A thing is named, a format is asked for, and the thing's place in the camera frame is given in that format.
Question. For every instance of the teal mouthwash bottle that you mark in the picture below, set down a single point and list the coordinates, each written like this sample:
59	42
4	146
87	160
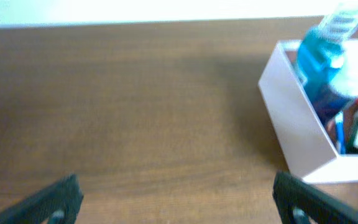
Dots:
321	53

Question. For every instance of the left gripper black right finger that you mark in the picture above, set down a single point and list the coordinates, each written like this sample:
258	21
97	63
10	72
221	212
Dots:
299	202

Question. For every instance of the white open cardboard box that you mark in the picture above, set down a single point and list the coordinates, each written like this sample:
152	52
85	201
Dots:
308	150

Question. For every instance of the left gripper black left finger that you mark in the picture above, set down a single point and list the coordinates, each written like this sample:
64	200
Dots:
59	202

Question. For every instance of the blue white toothbrush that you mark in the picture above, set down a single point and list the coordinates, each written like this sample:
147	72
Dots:
340	137

